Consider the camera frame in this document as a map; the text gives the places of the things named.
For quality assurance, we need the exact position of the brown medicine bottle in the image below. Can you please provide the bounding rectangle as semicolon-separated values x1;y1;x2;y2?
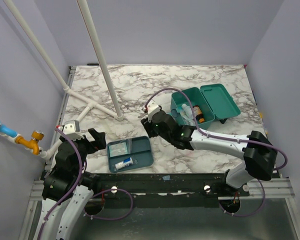
193;105;206;124

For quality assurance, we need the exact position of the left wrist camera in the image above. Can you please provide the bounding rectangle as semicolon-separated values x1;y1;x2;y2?
59;120;83;141

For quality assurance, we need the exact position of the small white blue tube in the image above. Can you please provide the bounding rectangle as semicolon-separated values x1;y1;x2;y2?
114;157;137;171

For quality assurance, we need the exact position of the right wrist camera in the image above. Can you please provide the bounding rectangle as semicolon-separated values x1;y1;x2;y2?
142;100;162;116

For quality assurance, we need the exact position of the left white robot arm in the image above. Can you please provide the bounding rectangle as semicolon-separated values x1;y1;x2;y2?
33;123;107;240

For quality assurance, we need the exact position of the orange blue pipe valve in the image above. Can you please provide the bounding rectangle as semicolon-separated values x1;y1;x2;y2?
0;121;44;155

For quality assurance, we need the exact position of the teal divided tray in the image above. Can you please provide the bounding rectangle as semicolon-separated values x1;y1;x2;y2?
106;136;154;173

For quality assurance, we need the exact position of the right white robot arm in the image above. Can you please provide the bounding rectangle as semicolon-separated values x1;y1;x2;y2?
140;110;278;196

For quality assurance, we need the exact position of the white pvc pipe frame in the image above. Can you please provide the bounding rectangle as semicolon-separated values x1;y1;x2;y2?
2;0;126;161

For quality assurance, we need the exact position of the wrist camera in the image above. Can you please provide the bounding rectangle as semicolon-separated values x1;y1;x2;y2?
59;120;83;141
142;100;162;116

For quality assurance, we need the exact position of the teal medicine kit box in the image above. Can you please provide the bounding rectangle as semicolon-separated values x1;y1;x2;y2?
170;83;241;130

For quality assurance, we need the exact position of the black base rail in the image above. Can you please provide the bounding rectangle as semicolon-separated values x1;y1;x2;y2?
79;172;253;209

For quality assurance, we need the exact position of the clear zip bag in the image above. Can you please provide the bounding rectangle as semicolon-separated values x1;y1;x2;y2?
125;138;132;154

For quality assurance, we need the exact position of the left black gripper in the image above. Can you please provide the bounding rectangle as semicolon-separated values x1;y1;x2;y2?
61;127;106;176

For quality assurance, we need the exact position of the teal bandage packet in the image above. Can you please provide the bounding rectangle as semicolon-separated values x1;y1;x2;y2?
108;142;128;157

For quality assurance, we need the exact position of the white plastic bottle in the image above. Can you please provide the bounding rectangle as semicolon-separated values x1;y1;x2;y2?
181;104;196;120

